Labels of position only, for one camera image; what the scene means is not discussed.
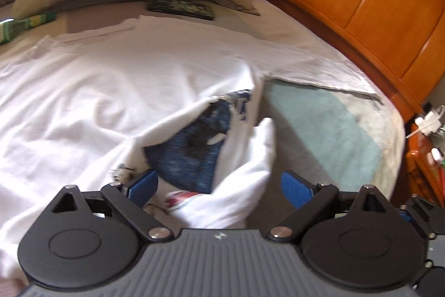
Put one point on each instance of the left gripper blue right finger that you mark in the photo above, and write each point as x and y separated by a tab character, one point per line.
309	202

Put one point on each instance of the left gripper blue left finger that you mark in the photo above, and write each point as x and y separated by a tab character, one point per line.
127	202

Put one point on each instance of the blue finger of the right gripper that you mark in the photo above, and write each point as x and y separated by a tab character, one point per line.
405	215

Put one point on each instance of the white printed t-shirt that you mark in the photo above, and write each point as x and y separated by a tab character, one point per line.
98	105

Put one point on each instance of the wooden bedside table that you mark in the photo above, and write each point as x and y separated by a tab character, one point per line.
419	173

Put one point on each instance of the white charger plug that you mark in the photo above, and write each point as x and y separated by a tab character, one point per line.
428	124

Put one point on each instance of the green glass bottle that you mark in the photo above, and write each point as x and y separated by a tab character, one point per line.
11	28

